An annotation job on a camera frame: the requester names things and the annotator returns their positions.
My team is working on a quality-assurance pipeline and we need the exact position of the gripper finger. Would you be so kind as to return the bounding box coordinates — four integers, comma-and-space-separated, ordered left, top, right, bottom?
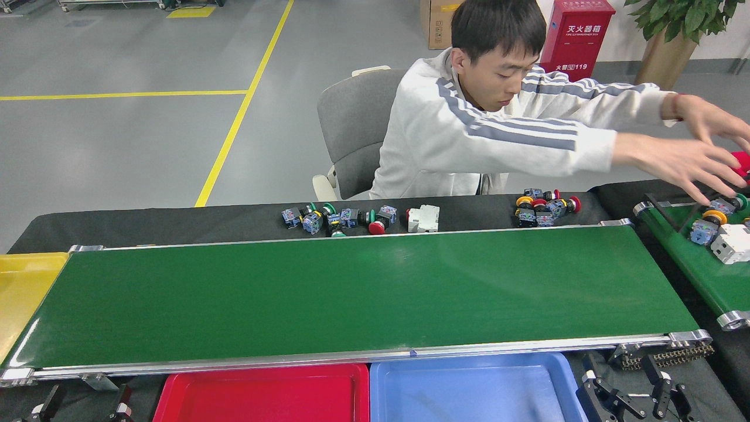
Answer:
642, 353, 698, 422
107, 384, 134, 422
576, 353, 645, 422
28, 384, 67, 422

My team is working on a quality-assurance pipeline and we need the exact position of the white circuit breaker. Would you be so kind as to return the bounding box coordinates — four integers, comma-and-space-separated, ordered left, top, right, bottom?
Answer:
710, 224, 750, 265
407, 205, 440, 233

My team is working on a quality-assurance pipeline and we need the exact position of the short green conveyor belt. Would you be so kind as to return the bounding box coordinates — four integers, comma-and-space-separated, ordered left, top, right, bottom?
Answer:
633, 193, 750, 332

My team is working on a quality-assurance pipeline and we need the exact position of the blue plastic tray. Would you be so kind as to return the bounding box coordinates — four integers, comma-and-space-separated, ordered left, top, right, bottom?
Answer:
370, 352, 589, 422

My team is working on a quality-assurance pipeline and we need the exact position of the red plastic tray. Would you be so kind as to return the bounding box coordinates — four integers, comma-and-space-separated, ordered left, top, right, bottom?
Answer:
154, 363, 370, 422

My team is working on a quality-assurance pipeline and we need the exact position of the long green conveyor belt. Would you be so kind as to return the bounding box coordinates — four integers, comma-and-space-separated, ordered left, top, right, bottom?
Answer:
0, 218, 715, 389

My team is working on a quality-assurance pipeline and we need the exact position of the person's right hand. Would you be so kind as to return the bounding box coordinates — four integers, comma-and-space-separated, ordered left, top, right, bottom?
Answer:
612, 132, 750, 206

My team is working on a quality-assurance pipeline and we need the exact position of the person's left hand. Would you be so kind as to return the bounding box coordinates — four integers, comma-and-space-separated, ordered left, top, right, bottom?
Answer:
662, 93, 750, 154

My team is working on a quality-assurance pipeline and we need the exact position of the yellow plastic bin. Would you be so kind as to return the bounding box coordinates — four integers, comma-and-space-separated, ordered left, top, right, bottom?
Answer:
0, 252, 70, 364

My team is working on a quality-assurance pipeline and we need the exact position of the person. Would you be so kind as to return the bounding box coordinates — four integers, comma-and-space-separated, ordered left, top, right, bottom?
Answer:
368, 0, 680, 201

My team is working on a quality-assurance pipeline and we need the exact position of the potted plant in gold pot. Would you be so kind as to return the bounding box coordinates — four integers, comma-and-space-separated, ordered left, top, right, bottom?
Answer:
624, 0, 746, 91

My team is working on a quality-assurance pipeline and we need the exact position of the red fire extinguisher cabinet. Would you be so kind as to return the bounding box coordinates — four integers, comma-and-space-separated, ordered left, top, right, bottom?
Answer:
539, 0, 616, 83

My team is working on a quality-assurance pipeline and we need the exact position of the grey office chair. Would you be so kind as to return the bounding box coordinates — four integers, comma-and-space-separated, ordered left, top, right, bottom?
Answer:
312, 66, 411, 201

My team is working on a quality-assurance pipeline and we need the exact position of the metal rack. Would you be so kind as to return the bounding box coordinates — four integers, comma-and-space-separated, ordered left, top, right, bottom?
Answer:
57, 0, 168, 12

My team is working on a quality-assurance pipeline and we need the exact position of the cardboard box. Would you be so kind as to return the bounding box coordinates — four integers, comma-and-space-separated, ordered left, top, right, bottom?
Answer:
420, 0, 463, 50

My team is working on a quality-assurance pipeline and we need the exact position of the black drive chain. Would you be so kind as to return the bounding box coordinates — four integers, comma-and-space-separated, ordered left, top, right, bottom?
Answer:
609, 343, 715, 371

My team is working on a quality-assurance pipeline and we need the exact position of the black cable bundle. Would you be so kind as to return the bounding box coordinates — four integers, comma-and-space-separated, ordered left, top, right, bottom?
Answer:
677, 199, 713, 235

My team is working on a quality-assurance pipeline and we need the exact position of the black guide bracket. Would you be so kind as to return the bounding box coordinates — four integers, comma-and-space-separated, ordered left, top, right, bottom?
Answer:
643, 193, 698, 210

